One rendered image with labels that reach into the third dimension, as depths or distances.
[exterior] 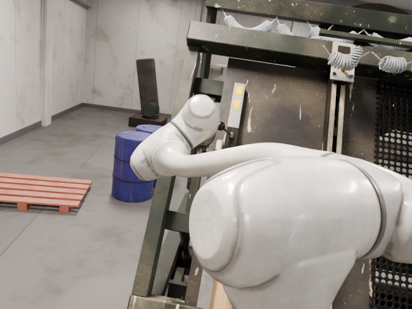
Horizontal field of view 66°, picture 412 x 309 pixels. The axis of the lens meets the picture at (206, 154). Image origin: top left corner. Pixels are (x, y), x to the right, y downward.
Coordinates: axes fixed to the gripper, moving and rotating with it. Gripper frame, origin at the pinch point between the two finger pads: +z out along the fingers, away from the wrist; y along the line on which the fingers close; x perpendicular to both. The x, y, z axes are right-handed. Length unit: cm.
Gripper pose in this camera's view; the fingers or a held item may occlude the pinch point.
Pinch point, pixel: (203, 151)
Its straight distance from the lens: 122.7
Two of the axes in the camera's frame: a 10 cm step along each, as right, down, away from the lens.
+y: -1.8, 9.5, -2.7
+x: 9.8, 1.7, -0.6
